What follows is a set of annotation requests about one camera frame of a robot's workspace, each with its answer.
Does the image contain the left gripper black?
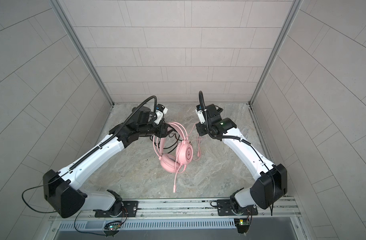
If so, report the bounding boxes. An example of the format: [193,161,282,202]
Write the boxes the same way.
[136,119,176,139]

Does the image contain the pink headphones with cable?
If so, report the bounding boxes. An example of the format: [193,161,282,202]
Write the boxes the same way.
[152,122,193,193]

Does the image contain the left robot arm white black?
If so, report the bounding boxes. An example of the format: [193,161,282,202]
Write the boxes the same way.
[43,96,170,219]

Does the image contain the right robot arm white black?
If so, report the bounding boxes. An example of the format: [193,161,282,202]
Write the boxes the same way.
[196,91,288,213]

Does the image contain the right circuit board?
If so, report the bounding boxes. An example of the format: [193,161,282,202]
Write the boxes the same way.
[234,219,251,234]

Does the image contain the circuit board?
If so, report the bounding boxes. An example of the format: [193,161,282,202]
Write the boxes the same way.
[234,219,251,234]
[104,221,122,232]

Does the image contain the white vent grille strip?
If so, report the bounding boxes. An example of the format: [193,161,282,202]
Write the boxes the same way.
[59,219,236,232]

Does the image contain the left circuit board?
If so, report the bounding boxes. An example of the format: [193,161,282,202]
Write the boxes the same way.
[104,221,122,232]

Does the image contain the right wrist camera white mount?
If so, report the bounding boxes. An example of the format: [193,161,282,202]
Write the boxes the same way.
[195,110,207,124]

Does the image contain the white black headphones with cable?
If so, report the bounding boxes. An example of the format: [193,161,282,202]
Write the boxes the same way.
[149,131,183,156]

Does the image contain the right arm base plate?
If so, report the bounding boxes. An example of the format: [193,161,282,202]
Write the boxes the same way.
[210,199,258,216]

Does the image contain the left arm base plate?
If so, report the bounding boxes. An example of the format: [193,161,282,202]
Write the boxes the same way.
[94,201,139,218]

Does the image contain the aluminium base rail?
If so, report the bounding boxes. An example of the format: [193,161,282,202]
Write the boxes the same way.
[49,197,300,221]

